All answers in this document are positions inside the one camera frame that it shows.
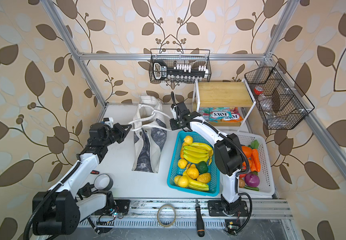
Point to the white plastic basket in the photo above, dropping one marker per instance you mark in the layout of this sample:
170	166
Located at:
266	186

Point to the banana bunch upper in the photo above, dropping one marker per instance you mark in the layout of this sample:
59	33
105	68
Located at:
196	153

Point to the yellow lemon bottom left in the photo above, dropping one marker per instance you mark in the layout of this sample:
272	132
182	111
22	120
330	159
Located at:
181	181

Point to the cream canvas tote bag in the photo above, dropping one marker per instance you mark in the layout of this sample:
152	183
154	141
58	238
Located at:
150	134

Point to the black wire basket right wall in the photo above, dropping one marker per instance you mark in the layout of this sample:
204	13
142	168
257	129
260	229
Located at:
291	104

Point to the banana lower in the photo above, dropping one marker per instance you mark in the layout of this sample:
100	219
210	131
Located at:
196	185

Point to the white wooden two-tier shelf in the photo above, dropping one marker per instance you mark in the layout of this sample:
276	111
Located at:
225	94

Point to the green bell pepper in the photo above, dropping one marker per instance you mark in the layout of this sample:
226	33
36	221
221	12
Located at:
202	167

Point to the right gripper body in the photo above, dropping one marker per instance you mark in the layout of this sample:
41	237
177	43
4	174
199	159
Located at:
176	123

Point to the brown potato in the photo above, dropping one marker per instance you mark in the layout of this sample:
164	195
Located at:
241	183

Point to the yellow pear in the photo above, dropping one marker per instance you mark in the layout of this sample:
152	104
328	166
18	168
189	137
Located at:
188	140

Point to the purple onion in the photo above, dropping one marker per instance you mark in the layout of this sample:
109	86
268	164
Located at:
252	180

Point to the black socket tool set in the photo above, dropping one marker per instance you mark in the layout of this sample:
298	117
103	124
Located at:
164	71

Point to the yellow textured fruit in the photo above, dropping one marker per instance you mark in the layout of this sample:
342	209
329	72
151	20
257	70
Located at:
193	172

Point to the teal plastic basket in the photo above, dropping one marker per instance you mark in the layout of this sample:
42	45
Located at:
214	184

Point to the black handled screwdriver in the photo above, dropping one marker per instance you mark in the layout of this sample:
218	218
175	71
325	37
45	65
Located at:
199	220

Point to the plastic bottle red cap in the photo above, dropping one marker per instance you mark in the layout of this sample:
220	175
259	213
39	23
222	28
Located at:
265	104

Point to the red handled screwdriver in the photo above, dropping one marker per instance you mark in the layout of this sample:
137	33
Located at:
95	172

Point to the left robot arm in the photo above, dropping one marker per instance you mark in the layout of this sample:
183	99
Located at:
59	210

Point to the black tape roll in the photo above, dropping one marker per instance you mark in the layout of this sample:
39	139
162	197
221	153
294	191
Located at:
103	182

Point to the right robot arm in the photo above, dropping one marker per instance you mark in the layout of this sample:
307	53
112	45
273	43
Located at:
229	157

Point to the orange carrot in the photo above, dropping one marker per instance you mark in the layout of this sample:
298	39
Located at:
255	155

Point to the small yellow lemon left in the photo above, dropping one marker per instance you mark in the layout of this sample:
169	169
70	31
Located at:
182	163

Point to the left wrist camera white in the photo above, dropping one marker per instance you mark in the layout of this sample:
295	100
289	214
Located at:
109	122

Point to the black wire basket wall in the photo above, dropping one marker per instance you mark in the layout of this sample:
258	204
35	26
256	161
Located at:
291	104
181	55

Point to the Fox's candy bag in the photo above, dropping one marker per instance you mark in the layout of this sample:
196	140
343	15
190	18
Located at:
221	114

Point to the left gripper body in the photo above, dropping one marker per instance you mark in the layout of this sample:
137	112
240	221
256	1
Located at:
115	135

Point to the black wire basket back wall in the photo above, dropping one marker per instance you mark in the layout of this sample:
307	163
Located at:
181	55

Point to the clear tape roll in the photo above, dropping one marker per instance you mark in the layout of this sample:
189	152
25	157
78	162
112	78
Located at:
166	216

